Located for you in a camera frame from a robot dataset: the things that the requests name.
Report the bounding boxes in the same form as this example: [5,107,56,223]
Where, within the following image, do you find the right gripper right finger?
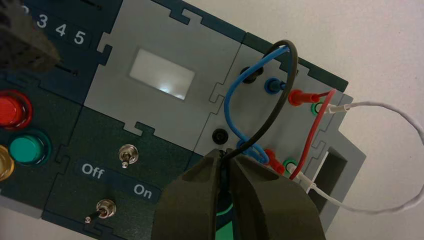
[228,153,327,240]

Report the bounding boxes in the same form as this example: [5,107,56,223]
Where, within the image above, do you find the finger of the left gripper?
[0,0,61,72]

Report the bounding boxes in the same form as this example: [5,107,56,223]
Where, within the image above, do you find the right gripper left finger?
[152,149,229,240]

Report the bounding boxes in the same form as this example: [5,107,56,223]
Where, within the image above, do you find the black banana plug wire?
[220,39,299,167]

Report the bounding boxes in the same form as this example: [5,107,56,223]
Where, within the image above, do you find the black and green rotary knob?
[215,185,237,240]

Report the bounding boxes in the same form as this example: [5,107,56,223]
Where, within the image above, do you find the red round push button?
[0,89,33,130]

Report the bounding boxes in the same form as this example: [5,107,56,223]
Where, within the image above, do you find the grey and teal task box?
[0,0,367,240]

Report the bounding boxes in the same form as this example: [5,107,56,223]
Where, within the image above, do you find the green round push button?
[8,130,52,166]

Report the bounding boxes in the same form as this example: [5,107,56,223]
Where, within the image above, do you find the yellow round push button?
[0,144,16,182]

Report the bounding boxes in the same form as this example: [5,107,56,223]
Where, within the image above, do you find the white rectangular display window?
[129,48,196,101]

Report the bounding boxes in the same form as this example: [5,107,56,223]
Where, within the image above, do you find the metal toggle switch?
[118,144,139,169]
[84,198,117,223]

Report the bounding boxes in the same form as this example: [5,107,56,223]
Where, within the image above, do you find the red banana plug wire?
[264,87,338,181]

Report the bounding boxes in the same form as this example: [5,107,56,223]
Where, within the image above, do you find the white banana plug wire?
[287,100,424,215]

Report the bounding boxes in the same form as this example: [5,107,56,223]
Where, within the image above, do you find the blue banana plug wire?
[224,45,292,166]

